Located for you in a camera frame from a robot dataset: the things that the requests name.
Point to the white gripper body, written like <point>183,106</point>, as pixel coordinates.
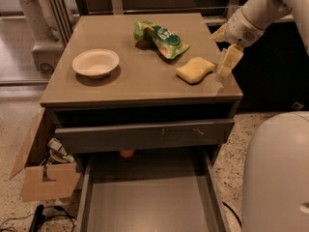
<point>241,29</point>

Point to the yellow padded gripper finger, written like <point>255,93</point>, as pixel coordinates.
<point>219,35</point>
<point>230,57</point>

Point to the yellow sponge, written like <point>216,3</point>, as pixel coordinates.
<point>195,70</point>

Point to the white robot base shell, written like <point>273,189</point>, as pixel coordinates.
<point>275,196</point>

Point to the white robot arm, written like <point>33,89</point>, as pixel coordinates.
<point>261,13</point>

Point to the grey drawer cabinet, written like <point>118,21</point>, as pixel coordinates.
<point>144,88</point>

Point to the grey top drawer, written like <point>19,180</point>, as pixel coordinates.
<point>145,136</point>

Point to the grey open middle drawer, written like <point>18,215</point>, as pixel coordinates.
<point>155,191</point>

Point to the green chip bag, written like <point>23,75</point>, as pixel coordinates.
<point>169,44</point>

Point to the dark object on floor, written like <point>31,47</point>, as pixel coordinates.
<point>297,106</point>

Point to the white paper bowl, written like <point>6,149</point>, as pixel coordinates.
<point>96,63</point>

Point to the orange ball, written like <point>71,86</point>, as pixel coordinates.
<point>126,154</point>

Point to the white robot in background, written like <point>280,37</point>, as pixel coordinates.
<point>51,23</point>

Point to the trash in cardboard box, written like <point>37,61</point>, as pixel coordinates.
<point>58,152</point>

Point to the cardboard box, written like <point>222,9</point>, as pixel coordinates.
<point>42,181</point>

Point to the black device on floor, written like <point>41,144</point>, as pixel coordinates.
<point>38,219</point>

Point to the metal railing frame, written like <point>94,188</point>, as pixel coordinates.
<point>174,0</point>

